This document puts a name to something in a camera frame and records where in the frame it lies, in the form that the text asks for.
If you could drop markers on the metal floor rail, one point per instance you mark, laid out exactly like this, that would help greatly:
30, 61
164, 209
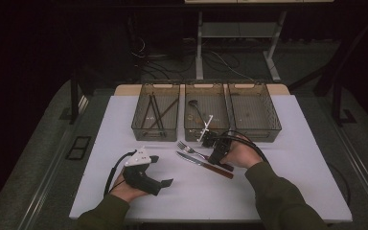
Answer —
364, 172
54, 159

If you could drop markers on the person's left hand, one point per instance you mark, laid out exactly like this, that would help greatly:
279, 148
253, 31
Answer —
124, 190

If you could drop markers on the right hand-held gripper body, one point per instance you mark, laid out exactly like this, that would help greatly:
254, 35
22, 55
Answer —
220, 143

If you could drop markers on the black floor frame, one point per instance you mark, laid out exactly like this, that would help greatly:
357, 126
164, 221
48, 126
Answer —
78, 147

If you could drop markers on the smoky transparent plastic bin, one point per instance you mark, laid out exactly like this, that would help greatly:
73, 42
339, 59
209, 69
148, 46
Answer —
254, 111
169, 127
217, 102

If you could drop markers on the white metal desk frame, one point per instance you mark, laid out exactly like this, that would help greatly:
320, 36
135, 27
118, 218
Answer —
199, 48

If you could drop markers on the person's right hand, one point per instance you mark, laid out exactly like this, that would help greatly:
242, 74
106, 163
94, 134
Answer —
244, 155

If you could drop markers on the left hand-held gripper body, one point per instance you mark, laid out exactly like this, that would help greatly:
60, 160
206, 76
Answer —
139, 179

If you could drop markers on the long metal spoon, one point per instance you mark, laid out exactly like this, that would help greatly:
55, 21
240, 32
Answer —
193, 103

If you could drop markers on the black chopstick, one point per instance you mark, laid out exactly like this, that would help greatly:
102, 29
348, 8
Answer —
157, 111

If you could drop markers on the black metal stand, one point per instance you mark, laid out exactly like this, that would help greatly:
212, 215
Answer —
337, 105
74, 102

